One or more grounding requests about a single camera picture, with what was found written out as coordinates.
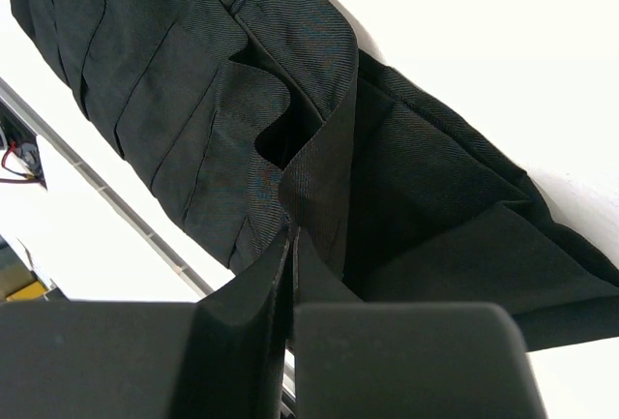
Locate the aluminium front rail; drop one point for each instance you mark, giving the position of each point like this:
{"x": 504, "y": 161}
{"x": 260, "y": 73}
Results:
{"x": 34, "y": 122}

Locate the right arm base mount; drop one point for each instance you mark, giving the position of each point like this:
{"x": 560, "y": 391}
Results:
{"x": 21, "y": 162}

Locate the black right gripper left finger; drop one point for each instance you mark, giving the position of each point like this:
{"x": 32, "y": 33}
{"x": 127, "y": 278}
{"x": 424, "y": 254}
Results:
{"x": 233, "y": 363}

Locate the black pleated skirt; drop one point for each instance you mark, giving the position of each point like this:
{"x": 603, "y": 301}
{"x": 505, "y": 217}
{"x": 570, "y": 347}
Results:
{"x": 244, "y": 117}

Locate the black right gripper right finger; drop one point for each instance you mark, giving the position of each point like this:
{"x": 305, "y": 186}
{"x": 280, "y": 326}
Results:
{"x": 321, "y": 298}

